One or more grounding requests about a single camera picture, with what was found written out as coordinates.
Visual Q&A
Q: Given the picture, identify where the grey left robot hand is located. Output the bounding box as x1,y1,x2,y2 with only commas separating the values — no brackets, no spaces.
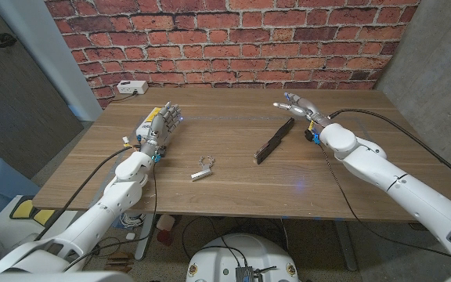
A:
139,101,184,157

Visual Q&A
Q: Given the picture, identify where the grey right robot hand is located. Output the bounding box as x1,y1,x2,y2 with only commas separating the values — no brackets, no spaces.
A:
272,92,334,129

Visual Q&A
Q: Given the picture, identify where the black stapler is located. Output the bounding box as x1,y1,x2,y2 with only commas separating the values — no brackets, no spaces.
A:
253,117,296,165

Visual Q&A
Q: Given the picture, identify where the yellow and white package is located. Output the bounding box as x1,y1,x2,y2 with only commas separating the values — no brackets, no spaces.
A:
135,107,164,138

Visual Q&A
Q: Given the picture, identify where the white power strip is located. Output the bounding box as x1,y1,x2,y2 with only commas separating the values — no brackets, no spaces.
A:
116,80,150,96

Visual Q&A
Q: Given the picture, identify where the printed red brick backdrop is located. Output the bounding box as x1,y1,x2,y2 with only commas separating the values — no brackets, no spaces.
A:
44,0,422,110

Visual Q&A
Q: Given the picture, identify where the red and white floor item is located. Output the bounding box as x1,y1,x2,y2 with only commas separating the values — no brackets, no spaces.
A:
157,214,175,247

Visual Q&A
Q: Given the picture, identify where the grey table leg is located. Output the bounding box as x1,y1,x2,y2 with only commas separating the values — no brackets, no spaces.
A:
134,213,156,262
333,219,359,272

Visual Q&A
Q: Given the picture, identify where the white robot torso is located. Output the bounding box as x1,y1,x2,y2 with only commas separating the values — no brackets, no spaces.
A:
186,233,300,282

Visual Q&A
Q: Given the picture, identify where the dark grey door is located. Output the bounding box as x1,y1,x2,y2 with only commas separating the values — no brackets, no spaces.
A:
0,0,85,165

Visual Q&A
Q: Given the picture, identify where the small grey electronics box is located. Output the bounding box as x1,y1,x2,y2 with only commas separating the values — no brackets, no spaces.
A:
235,265,278,282

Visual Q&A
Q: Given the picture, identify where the white and yellow floor base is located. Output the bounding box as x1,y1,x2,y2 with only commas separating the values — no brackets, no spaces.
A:
0,194,105,251

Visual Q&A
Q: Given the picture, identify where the black power strip cord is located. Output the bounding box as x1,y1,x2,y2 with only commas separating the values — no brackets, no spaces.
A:
110,92,137,103

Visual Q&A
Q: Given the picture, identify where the silver metal bracket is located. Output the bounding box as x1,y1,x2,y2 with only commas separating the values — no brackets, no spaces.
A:
190,155,215,182

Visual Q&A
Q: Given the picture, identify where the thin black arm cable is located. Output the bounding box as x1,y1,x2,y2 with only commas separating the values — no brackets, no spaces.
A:
63,164,159,273
319,143,451,269

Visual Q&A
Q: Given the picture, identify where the white cable bundle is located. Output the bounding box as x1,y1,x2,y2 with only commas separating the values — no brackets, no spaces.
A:
119,213,146,229

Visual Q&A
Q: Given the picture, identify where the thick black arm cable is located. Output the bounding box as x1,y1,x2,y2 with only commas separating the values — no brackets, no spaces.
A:
33,146,135,242
327,108,451,189

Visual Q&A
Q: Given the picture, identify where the black door handle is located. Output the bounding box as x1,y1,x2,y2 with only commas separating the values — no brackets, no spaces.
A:
0,32,18,49

